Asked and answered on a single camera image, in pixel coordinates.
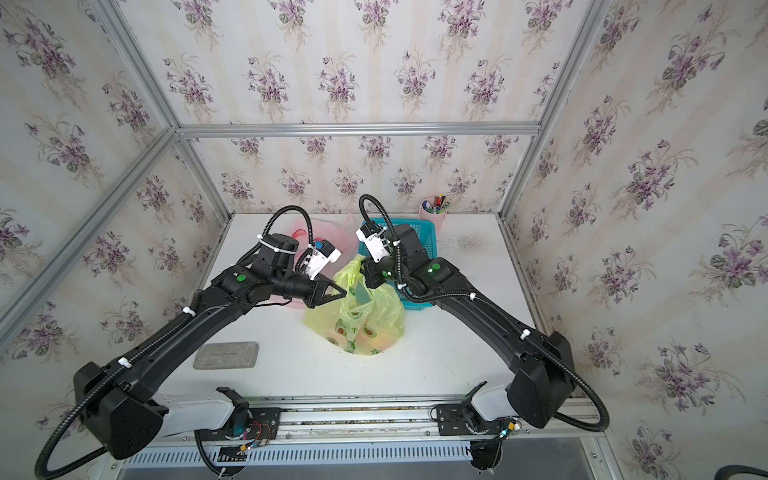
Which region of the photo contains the yellow-green plastic bag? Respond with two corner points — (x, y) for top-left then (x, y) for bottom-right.
(304, 255), (405, 356)

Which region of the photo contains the grey eraser block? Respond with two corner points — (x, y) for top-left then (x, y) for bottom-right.
(193, 341), (259, 370)

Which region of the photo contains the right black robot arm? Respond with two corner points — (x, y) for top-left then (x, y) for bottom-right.
(358, 194), (610, 433)

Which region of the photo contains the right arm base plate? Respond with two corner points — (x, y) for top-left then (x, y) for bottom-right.
(429, 403), (520, 438)

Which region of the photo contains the pink pen cup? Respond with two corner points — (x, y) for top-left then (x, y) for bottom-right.
(418, 195), (450, 233)

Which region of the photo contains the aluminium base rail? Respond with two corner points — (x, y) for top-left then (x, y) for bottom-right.
(107, 394), (607, 448)

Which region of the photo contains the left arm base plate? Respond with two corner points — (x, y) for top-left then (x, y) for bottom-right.
(200, 408), (282, 446)

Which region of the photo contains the pink plastic bag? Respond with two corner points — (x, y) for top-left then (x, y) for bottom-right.
(271, 214), (359, 278)

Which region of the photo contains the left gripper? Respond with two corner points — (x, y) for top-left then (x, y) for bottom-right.
(271, 270), (349, 309)

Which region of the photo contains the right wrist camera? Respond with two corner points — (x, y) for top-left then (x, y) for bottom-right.
(356, 225), (390, 263)

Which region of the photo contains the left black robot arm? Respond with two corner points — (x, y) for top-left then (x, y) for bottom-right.
(34, 227), (346, 479)

